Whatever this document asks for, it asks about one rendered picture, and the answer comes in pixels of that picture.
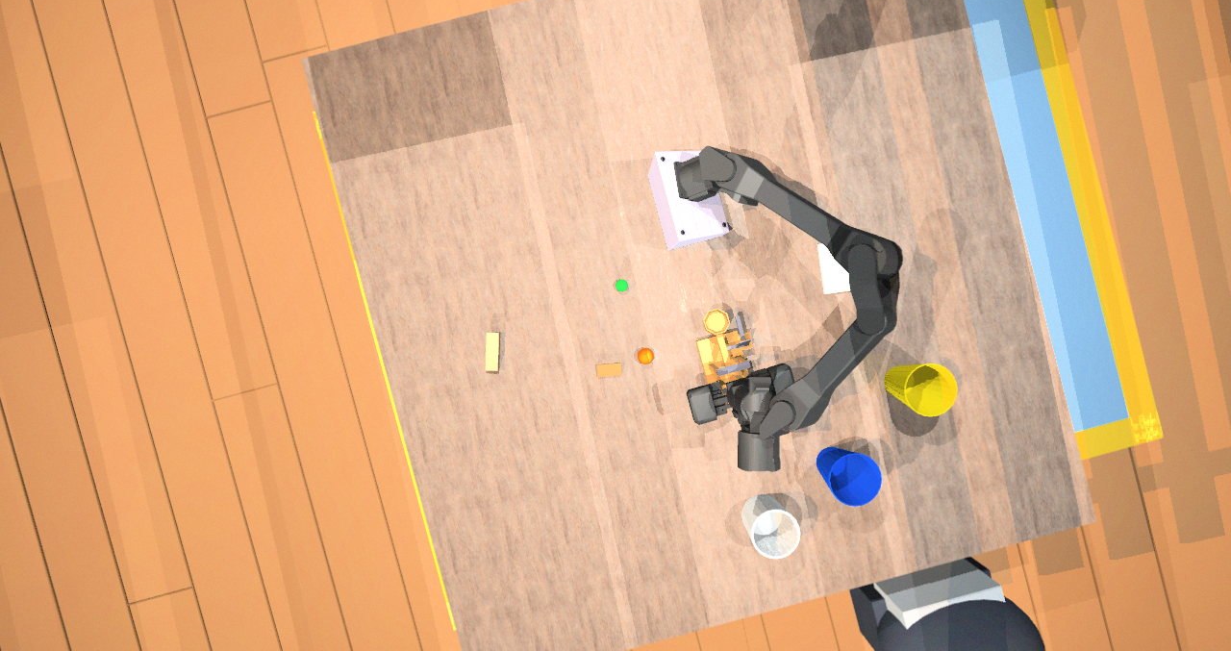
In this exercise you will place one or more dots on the cream rectangular block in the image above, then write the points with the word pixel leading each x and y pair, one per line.
pixel 492 351

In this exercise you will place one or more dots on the orange wooden catapult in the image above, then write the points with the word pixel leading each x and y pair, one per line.
pixel 721 355

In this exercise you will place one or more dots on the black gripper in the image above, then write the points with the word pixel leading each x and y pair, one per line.
pixel 708 402

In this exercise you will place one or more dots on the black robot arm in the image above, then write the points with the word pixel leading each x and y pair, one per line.
pixel 873 264

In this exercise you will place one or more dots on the white cup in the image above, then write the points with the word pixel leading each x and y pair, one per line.
pixel 773 530

